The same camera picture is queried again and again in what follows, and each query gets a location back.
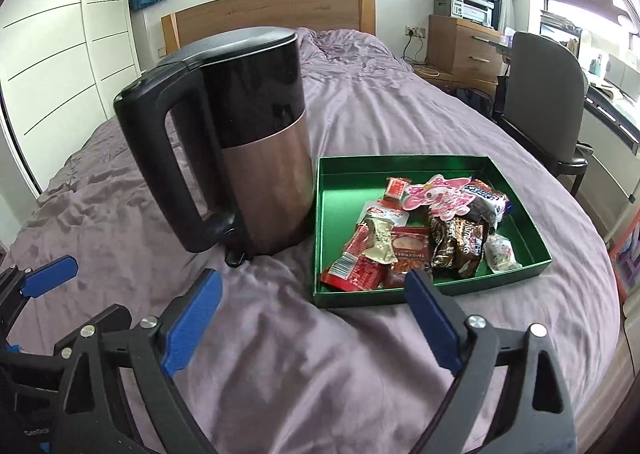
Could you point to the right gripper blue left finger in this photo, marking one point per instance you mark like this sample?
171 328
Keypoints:
94 406

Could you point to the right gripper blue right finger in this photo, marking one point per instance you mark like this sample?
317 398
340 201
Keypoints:
533 413

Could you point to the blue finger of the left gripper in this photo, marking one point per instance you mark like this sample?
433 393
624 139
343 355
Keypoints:
20 286
112 319

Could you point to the clear pink marshmallow pack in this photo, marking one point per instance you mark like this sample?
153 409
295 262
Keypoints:
499 254

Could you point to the brown chocolate snack bag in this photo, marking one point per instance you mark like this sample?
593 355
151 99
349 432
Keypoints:
458 245

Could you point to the dark red noodle snack packet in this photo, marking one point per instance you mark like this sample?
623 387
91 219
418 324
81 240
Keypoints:
412 248

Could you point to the red white konjac snack pouch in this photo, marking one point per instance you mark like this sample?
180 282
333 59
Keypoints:
350 271

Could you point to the blue white wafer pack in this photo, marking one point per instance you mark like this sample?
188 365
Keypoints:
488 204

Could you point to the olive green candy wrapper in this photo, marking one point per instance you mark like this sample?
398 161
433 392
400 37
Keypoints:
379 247

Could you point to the pink cartoon character pouch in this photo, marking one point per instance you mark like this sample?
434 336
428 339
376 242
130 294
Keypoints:
444 198

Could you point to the small red candy bar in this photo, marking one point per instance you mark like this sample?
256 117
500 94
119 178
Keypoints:
395 190

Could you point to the black copper electric kettle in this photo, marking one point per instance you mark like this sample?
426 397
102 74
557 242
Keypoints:
218 130

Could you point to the white wardrobe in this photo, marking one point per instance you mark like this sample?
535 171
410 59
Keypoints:
62 64

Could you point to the grey office chair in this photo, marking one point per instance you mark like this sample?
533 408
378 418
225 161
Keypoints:
545 99

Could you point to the wooden drawer cabinet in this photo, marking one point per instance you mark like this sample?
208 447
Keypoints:
462 47

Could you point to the wooden headboard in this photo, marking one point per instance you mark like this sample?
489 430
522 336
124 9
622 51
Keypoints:
191 24

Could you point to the grey printer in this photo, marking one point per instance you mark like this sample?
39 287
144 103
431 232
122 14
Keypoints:
477 11

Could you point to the wall power socket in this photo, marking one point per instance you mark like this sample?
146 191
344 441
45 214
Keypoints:
415 31

